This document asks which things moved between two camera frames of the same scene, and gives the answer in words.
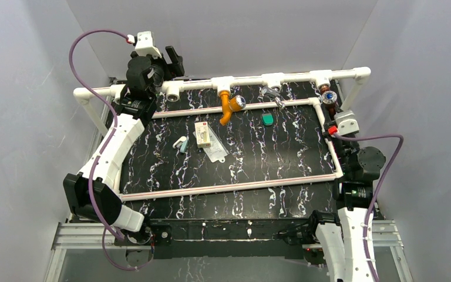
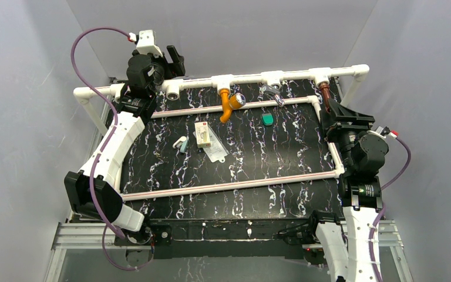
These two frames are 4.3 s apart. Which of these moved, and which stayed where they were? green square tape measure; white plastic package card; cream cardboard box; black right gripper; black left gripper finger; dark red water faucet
Moved: dark red water faucet; black right gripper
Stayed: white plastic package card; black left gripper finger; green square tape measure; cream cardboard box
